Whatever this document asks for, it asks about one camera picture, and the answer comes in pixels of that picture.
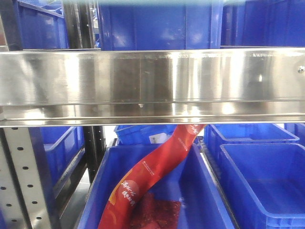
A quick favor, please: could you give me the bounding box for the blue bin rear middle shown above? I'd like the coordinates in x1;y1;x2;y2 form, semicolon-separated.
113;124;201;146

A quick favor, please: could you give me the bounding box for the blue bin upper middle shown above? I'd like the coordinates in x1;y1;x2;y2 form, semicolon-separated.
98;0;224;51

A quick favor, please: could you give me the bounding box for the blue bin left shelf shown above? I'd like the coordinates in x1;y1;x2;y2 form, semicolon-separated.
40;125;86;187

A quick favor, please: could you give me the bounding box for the blue bin shelf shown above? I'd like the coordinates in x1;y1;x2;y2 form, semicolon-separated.
221;0;305;47
40;125;86;187

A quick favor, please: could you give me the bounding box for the blue bin upper right shelf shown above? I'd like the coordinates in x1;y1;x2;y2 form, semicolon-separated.
221;0;305;47

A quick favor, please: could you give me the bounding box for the blue bin rear right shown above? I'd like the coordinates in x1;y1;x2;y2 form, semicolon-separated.
203;123;300;160

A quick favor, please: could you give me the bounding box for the blue bin with red bag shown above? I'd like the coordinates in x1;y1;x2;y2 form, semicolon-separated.
76;144;234;229

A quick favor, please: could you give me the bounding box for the red snack bag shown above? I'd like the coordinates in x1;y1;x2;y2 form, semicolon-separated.
98;124;206;229

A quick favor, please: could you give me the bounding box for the blue bin front right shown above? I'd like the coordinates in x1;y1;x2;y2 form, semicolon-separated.
219;144;305;229

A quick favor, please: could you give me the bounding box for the blue bin upper left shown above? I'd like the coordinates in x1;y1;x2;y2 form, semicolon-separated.
13;0;69;49

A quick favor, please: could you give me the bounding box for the blue bin far right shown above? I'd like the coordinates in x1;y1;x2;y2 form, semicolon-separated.
284;123;305;146

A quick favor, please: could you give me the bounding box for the black upright post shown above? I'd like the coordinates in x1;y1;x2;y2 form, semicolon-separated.
82;126;106;184

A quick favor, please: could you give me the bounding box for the perforated steel upright post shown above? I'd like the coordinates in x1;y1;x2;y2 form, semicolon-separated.
0;127;61;229

